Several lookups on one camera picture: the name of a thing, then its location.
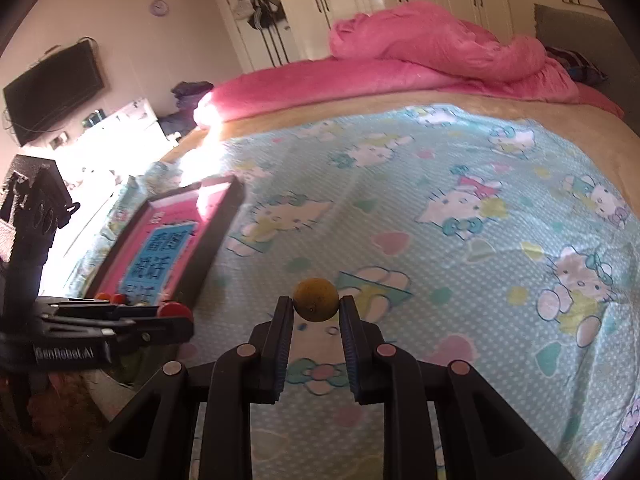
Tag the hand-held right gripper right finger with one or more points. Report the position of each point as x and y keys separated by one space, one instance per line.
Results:
x=352 y=355

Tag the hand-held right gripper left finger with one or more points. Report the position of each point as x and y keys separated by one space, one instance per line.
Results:
x=280 y=350

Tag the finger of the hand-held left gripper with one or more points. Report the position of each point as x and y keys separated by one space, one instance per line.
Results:
x=100 y=310
x=125 y=331

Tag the small brown fruit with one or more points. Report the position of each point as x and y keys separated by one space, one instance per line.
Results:
x=315 y=297

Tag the grey tray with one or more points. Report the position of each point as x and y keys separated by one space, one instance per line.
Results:
x=225 y=220

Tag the pink book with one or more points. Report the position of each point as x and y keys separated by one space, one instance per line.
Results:
x=170 y=245

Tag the printed cartoon blanket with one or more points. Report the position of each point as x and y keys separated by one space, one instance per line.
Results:
x=425 y=270

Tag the black television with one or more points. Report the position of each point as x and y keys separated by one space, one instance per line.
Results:
x=50 y=90

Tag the white cabinet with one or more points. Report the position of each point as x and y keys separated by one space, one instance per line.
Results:
x=135 y=110

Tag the dark cloth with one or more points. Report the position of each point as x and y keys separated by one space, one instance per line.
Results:
x=172 y=122

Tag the pile of folded clothes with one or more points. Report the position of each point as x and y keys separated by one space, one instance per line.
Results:
x=192 y=91

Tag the white door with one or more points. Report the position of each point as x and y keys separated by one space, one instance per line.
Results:
x=235 y=45

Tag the pink duvet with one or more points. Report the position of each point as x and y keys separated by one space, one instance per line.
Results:
x=400 y=60

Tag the white hanging bag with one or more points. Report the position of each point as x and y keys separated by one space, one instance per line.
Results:
x=243 y=6

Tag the dark hanging bag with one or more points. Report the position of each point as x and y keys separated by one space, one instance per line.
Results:
x=267 y=12

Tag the beige bed sheet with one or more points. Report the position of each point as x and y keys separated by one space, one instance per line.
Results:
x=575 y=110

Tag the dark pillow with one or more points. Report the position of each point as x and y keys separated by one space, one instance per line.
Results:
x=575 y=65

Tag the grey headboard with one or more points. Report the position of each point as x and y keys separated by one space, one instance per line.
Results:
x=565 y=30

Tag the round wall clock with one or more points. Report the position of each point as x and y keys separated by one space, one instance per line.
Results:
x=160 y=7

